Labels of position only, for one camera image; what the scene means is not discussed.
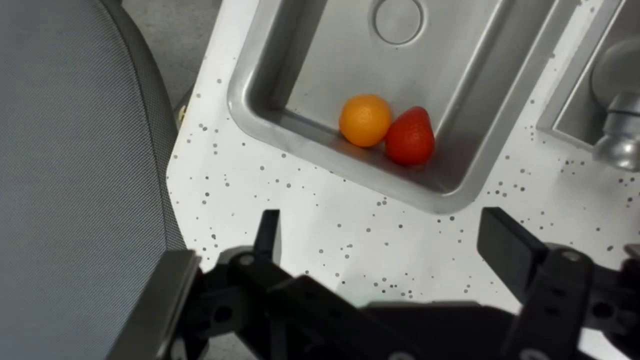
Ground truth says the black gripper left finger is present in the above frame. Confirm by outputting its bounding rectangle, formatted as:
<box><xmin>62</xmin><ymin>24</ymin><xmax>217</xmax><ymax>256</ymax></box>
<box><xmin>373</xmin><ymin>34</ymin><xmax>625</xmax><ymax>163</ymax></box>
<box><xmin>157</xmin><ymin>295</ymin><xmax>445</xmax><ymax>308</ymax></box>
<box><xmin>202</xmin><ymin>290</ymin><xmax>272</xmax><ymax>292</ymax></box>
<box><xmin>179</xmin><ymin>208</ymin><xmax>366</xmax><ymax>360</ymax></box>

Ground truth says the red plastic fruit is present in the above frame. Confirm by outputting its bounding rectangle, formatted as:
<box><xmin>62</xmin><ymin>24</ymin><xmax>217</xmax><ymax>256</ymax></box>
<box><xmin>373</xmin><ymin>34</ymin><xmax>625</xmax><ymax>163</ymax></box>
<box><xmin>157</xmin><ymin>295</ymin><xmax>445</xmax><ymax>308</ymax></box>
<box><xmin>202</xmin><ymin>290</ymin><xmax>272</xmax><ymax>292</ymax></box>
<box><xmin>383</xmin><ymin>105</ymin><xmax>439</xmax><ymax>169</ymax></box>

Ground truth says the wooden white toy kitchen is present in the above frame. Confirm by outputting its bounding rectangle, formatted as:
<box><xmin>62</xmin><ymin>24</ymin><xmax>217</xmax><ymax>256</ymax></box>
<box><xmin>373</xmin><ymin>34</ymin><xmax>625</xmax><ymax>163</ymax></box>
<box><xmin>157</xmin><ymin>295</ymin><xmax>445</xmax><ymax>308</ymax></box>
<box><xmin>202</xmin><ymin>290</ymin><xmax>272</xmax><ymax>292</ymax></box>
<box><xmin>163</xmin><ymin>0</ymin><xmax>640</xmax><ymax>360</ymax></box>

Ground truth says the grey office chair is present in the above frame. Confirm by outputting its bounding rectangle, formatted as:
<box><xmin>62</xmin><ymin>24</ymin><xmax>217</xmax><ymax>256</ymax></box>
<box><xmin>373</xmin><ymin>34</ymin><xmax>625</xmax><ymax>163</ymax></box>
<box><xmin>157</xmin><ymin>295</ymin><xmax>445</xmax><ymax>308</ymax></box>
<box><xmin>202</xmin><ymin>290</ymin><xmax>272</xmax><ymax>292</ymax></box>
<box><xmin>0</xmin><ymin>0</ymin><xmax>192</xmax><ymax>360</ymax></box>

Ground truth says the orange plastic fruit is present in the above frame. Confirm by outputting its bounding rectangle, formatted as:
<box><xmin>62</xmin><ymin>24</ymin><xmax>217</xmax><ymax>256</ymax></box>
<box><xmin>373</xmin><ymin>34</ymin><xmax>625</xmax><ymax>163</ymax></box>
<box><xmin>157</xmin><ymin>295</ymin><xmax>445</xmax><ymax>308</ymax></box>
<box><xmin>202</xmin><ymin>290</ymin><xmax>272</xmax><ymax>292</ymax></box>
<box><xmin>337</xmin><ymin>92</ymin><xmax>395</xmax><ymax>150</ymax></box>

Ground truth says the grey metal sink basin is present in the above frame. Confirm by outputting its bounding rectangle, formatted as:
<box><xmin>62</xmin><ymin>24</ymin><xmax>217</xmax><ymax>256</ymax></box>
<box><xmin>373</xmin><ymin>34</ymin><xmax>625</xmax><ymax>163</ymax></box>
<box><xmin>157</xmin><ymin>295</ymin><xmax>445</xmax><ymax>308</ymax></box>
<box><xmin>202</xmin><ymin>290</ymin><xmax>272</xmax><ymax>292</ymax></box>
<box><xmin>226</xmin><ymin>0</ymin><xmax>587</xmax><ymax>216</ymax></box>

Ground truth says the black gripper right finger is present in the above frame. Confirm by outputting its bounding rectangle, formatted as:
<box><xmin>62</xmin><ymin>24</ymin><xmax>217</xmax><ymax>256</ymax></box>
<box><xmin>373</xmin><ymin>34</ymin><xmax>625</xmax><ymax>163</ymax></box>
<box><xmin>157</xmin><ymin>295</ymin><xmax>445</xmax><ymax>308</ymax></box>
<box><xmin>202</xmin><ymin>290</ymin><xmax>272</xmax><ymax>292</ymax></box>
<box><xmin>477</xmin><ymin>206</ymin><xmax>640</xmax><ymax>360</ymax></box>

